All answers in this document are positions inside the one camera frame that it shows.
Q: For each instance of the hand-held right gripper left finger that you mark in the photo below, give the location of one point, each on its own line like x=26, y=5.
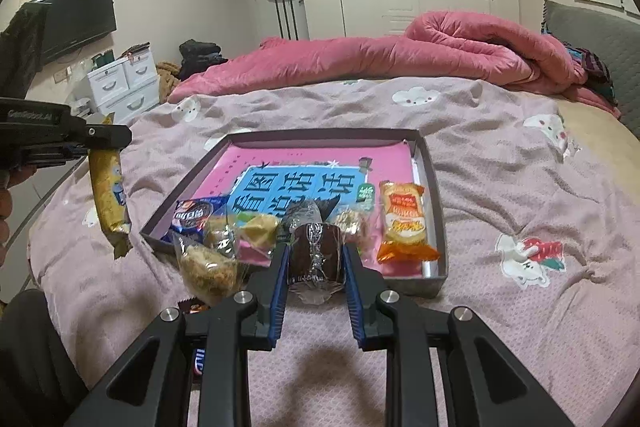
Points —
x=278, y=307

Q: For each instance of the small clear packet brown snack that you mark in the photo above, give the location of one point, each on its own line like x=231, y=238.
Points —
x=220, y=234

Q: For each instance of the pile of dark clothes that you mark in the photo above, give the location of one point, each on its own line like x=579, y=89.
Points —
x=200, y=57

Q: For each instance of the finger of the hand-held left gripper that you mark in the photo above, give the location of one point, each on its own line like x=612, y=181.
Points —
x=110, y=138

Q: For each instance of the brown chocolate bar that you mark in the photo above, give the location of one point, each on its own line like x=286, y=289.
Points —
x=192, y=306

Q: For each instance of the clear packet with green label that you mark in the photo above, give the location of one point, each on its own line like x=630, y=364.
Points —
x=352, y=224

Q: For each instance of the pink book with blue label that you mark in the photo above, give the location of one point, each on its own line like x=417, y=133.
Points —
x=300, y=162

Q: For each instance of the person's left hand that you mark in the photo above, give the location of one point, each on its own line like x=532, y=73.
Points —
x=6, y=212

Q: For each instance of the yellow snack packet blue print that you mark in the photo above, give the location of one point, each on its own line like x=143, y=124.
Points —
x=110, y=192

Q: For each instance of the clear packet of floss cake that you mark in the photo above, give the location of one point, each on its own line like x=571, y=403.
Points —
x=207, y=272

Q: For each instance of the folded striped clothes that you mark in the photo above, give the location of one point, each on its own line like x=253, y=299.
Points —
x=595, y=69

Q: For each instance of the grey padded headboard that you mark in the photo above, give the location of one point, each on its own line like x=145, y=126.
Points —
x=600, y=32

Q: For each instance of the black wall television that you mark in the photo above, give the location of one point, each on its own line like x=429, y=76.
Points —
x=80, y=19

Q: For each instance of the blue cookie packet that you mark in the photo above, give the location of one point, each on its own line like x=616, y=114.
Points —
x=197, y=217

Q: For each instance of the tan plush blanket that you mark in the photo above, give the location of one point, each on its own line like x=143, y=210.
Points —
x=167, y=82

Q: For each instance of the pink quilt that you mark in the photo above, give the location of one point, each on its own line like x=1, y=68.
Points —
x=400, y=57

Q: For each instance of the dark grey cardboard box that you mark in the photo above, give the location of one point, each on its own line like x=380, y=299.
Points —
x=430, y=207

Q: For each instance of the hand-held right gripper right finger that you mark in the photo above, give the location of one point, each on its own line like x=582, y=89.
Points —
x=354, y=307

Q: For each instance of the printed bed sheet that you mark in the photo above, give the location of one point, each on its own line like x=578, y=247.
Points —
x=525, y=207

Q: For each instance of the yellow orange rice cracker packet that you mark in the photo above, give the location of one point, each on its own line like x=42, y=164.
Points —
x=406, y=219

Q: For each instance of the clear snack packet green top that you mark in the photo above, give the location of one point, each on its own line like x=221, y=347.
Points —
x=257, y=232

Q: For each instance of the chocolate roll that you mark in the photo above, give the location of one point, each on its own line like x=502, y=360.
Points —
x=315, y=257

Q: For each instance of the white drawer cabinet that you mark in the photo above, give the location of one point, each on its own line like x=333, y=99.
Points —
x=120, y=87

